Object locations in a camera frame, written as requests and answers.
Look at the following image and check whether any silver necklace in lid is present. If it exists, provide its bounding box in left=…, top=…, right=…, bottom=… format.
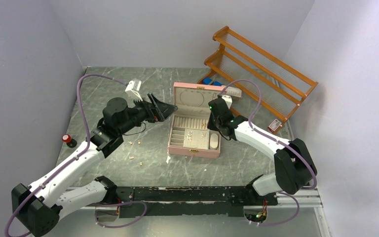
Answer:
left=180, top=89, right=205, bottom=107

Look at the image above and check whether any small red white box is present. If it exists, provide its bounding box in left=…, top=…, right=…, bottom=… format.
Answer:
left=267, top=119, right=282, bottom=133

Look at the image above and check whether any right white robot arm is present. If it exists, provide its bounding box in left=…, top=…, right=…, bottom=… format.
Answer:
left=208, top=97, right=317, bottom=204

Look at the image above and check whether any white flat carton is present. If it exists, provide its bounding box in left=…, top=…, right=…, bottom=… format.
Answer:
left=226, top=86, right=242, bottom=99

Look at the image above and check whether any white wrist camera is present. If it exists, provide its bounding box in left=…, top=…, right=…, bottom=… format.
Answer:
left=218, top=95, right=232, bottom=109
left=125, top=79, right=142, bottom=100

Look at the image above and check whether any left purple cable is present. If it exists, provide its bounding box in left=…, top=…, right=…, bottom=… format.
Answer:
left=4, top=73, right=148, bottom=237

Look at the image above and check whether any thin silver bangle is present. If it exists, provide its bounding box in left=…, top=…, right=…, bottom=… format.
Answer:
left=124, top=122, right=147, bottom=136

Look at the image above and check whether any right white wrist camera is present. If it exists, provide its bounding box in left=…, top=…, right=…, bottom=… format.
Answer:
left=218, top=95, right=232, bottom=109

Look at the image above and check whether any pink jewelry box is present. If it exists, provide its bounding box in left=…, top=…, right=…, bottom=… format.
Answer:
left=168, top=82, right=223, bottom=158

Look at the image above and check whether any blue box left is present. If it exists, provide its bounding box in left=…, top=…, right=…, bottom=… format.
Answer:
left=202, top=78, right=213, bottom=85

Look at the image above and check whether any blue box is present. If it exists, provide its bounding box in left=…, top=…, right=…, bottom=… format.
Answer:
left=212, top=81, right=222, bottom=86
left=202, top=78, right=213, bottom=85

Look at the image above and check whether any white oval pillow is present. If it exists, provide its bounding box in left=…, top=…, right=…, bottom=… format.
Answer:
left=209, top=133, right=219, bottom=150

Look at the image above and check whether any red emergency stop button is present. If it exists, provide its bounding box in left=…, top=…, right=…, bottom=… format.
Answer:
left=62, top=134, right=77, bottom=148

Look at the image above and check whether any blue box right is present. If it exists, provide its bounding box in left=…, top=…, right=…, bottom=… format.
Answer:
left=212, top=81, right=222, bottom=86

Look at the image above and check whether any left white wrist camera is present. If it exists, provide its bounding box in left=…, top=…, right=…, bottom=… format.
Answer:
left=125, top=79, right=142, bottom=100

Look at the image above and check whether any crystal drop earring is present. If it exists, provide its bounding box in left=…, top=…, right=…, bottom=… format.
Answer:
left=186, top=129, right=193, bottom=141

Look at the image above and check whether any orange wooden rack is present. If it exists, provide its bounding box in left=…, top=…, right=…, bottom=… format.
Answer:
left=198, top=26, right=318, bottom=134

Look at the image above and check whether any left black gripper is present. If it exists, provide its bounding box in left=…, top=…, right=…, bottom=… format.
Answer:
left=118, top=92, right=178, bottom=134

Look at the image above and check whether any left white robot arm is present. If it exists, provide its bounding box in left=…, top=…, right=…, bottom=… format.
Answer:
left=4, top=94, right=178, bottom=237

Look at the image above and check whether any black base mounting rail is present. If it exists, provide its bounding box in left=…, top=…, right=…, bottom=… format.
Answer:
left=83, top=186, right=278, bottom=218

